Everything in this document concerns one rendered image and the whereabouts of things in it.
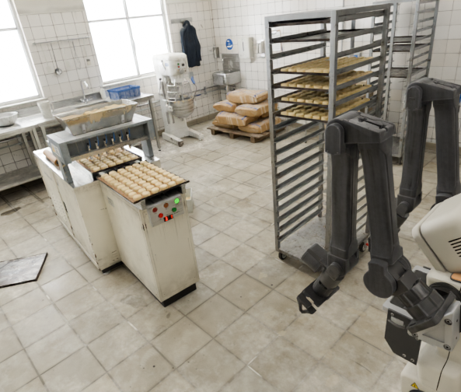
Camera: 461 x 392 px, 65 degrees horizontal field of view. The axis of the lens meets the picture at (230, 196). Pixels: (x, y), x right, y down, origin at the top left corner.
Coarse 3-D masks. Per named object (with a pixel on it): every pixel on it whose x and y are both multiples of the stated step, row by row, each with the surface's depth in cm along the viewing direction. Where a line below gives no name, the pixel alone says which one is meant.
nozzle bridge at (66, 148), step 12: (132, 120) 287; (144, 120) 283; (60, 132) 273; (96, 132) 263; (108, 132) 266; (120, 132) 281; (132, 132) 287; (144, 132) 293; (60, 144) 248; (72, 144) 261; (84, 144) 266; (108, 144) 277; (120, 144) 278; (144, 144) 305; (60, 156) 257; (72, 156) 261; (84, 156) 264; (60, 168) 273; (72, 180) 271
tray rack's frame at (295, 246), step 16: (272, 16) 212; (288, 16) 205; (304, 16) 198; (320, 16) 192; (384, 16) 226; (384, 32) 229; (320, 48) 264; (384, 48) 233; (384, 64) 238; (320, 176) 308; (320, 224) 315; (368, 224) 292; (288, 240) 298; (304, 240) 296; (320, 240) 293; (288, 256) 283
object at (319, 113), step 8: (344, 104) 243; (352, 104) 240; (360, 104) 242; (288, 112) 242; (296, 112) 238; (304, 112) 234; (312, 112) 232; (320, 112) 233; (328, 112) 229; (336, 112) 227
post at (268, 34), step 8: (264, 16) 216; (264, 24) 218; (272, 64) 228; (272, 80) 232; (272, 96) 236; (272, 104) 238; (272, 120) 242; (272, 128) 245; (272, 136) 248; (272, 144) 251; (272, 152) 254; (272, 160) 256; (272, 168) 259; (272, 176) 262; (272, 184) 266
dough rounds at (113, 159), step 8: (104, 152) 303; (112, 152) 302; (120, 152) 302; (128, 152) 296; (80, 160) 294; (88, 160) 289; (96, 160) 287; (104, 160) 285; (112, 160) 287; (120, 160) 281; (128, 160) 282; (88, 168) 278; (96, 168) 271; (104, 168) 272
